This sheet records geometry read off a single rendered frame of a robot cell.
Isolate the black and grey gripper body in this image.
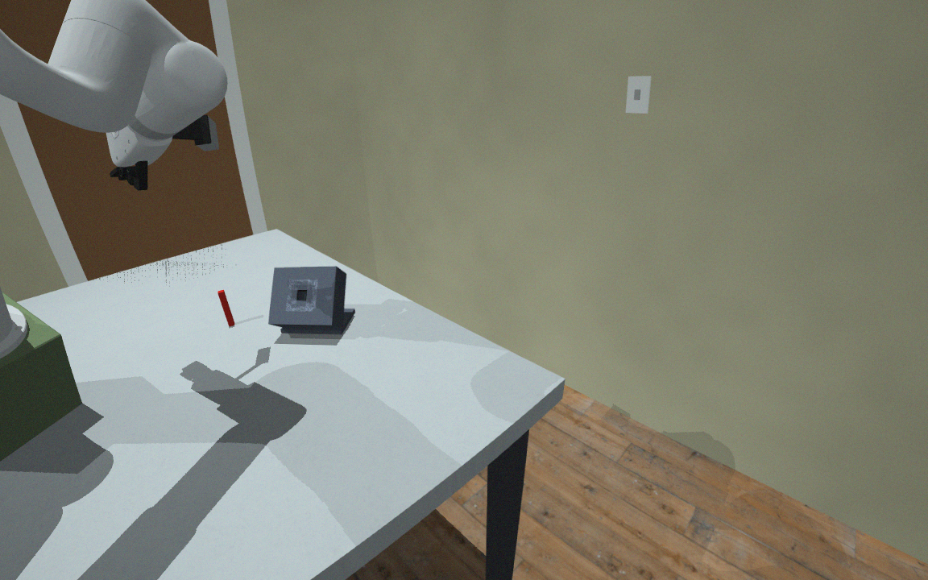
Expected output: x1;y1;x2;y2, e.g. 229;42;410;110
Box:
106;125;172;167

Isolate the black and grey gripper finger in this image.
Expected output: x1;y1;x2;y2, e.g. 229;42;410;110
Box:
110;161;147;190

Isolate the dark red peg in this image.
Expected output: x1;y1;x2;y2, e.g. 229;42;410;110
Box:
218;290;234;326

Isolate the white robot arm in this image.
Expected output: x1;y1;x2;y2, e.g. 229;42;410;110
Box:
0;0;228;358

